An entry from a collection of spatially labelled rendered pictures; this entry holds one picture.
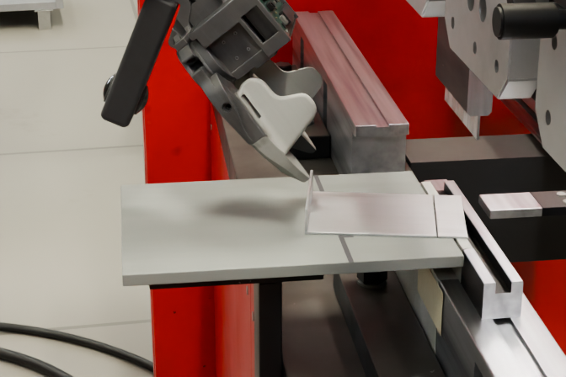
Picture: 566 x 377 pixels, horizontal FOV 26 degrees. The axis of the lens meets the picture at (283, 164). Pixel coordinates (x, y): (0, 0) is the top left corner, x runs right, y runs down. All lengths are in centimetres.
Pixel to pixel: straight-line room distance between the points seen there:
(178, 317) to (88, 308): 104
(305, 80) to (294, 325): 23
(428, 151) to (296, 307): 43
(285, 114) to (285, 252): 11
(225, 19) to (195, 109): 94
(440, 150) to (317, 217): 52
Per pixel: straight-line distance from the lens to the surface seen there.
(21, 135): 421
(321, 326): 111
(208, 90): 95
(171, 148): 189
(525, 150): 153
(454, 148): 152
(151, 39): 97
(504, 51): 74
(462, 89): 97
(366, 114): 136
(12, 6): 550
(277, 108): 96
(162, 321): 202
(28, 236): 344
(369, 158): 135
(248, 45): 96
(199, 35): 95
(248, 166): 147
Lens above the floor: 141
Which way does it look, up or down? 21 degrees down
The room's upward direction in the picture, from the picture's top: straight up
